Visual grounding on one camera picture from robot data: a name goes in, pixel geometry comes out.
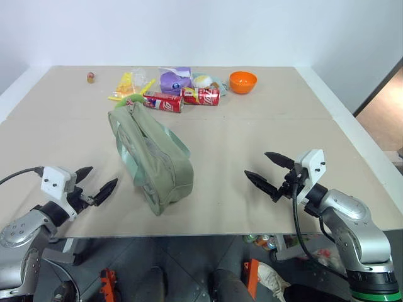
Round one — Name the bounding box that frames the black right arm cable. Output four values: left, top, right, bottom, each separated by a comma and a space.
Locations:
291, 183, 349, 279

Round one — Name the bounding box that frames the dark rounded shape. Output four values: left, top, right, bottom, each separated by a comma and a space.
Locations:
210, 268, 254, 302

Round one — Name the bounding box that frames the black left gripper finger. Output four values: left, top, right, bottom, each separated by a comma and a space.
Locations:
93, 177, 119, 207
75, 166, 94, 187

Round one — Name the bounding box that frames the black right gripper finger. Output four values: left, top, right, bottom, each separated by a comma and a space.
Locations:
264, 152, 295, 172
244, 170, 280, 199

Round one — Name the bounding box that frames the grey metal bracket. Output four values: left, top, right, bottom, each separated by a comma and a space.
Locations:
42, 238, 85, 267

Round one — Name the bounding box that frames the orange plastic bowl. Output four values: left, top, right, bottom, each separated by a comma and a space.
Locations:
229, 70, 258, 95

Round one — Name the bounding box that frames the orange black tool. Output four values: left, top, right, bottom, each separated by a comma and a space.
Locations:
99, 268, 121, 302

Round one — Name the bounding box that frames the yellow snack packet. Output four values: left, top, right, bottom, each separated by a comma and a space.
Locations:
107, 72, 157, 102

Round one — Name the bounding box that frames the green fabric bag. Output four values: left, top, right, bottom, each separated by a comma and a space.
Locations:
107, 101, 194, 217

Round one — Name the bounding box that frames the clear plastic bag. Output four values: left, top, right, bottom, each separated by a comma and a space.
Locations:
130, 67, 149, 89

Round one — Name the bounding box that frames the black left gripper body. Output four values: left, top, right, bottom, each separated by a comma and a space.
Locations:
65, 184, 96, 216

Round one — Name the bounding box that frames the lime green toy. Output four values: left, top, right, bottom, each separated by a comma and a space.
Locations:
114, 93, 146, 109

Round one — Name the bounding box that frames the purple tissue pack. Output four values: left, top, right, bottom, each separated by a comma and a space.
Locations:
157, 66, 194, 96

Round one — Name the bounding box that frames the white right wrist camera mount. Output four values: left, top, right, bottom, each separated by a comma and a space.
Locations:
293, 148, 326, 206

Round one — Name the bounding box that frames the orange metal stand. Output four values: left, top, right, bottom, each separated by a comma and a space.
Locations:
242, 259, 261, 297

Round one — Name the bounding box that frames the pile of floor cans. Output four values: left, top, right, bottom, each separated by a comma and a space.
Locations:
241, 233, 278, 250

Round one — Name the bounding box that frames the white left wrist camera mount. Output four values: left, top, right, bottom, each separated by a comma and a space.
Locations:
40, 165, 78, 223

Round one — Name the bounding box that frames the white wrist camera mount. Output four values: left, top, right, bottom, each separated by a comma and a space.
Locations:
293, 148, 326, 206
40, 165, 78, 223

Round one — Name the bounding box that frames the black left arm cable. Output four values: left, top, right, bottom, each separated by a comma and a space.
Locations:
0, 167, 44, 186

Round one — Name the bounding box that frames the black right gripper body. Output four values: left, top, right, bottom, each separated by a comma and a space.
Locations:
271, 163, 305, 204

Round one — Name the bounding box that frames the red soda can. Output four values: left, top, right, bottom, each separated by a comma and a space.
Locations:
142, 90, 184, 114
180, 87, 222, 107

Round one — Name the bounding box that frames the light teal cloth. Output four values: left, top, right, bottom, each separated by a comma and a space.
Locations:
191, 72, 230, 98

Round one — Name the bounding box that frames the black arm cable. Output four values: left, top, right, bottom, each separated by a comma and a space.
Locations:
291, 183, 349, 279
0, 167, 44, 186

